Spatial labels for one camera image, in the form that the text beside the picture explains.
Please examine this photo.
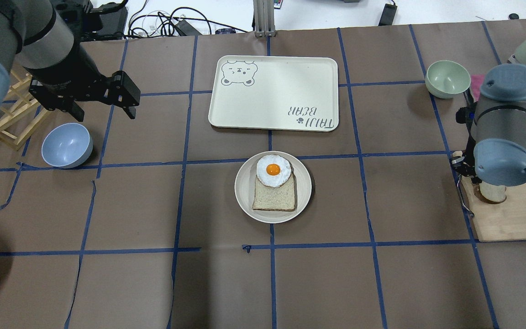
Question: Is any cream bear tray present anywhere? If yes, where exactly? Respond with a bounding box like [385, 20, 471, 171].
[208, 55, 340, 133]

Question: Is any fried egg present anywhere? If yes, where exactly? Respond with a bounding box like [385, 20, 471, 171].
[255, 154, 292, 188]

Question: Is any round cream plate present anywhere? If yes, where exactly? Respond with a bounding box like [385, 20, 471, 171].
[234, 151, 313, 223]

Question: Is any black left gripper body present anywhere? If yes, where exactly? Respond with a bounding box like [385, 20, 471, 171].
[29, 69, 112, 111]

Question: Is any green bowl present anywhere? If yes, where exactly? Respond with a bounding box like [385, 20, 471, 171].
[425, 60, 471, 99]

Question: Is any wooden dish rack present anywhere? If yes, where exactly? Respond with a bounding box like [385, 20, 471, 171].
[0, 69, 52, 151]

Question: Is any aluminium frame post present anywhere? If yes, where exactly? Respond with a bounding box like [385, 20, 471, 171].
[253, 0, 276, 39]

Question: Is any black computer box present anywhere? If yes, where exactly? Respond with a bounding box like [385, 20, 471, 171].
[53, 0, 129, 39]

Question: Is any bottom bread slice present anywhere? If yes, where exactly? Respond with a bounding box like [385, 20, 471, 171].
[251, 175, 298, 211]

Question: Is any blue bowl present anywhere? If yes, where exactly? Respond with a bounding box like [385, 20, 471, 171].
[41, 122, 93, 169]

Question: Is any pink cloth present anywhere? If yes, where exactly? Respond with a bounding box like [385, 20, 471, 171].
[469, 74, 484, 101]

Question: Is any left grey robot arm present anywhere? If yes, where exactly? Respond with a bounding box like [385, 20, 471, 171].
[0, 0, 141, 122]

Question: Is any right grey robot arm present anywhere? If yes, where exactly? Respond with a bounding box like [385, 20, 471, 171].
[451, 63, 526, 186]

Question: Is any wooden cutting board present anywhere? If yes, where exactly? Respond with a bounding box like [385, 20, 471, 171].
[460, 177, 526, 242]

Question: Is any small black adapter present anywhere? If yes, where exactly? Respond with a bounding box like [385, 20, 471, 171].
[378, 3, 397, 26]

